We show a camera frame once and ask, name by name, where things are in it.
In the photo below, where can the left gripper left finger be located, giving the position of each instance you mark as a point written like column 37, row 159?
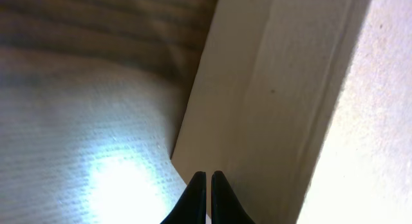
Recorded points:
column 191, row 206

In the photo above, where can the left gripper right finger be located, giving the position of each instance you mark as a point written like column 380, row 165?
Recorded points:
column 225, row 206

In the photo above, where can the cardboard box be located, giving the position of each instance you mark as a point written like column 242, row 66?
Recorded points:
column 305, row 105

